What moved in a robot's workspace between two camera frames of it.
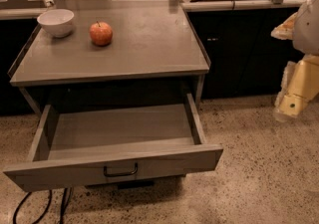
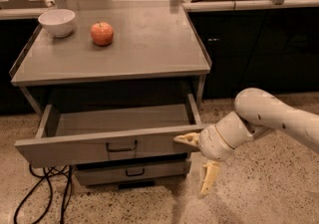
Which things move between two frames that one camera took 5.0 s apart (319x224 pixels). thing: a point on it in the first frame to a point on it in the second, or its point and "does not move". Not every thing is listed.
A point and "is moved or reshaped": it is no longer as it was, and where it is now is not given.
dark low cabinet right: [246, 61] does not move
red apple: [101, 34] does not move
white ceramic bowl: [58, 21] does not move
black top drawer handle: [120, 174] to [121, 149]
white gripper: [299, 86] to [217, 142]
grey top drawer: [84, 143] is moved or reshaped
